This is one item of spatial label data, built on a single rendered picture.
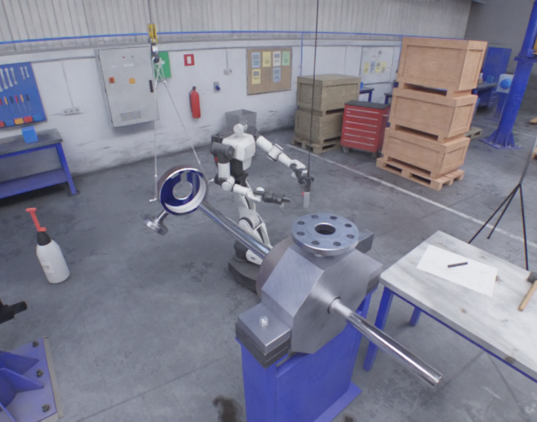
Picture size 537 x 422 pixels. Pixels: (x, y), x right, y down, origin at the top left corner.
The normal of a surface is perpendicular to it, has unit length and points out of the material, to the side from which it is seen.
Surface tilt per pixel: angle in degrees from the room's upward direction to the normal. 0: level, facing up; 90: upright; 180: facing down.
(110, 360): 0
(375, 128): 90
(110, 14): 90
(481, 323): 0
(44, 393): 0
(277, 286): 45
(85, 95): 90
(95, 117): 90
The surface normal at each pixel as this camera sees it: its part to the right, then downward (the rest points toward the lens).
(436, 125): -0.81, 0.29
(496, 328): 0.00, -0.87
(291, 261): -0.55, -0.40
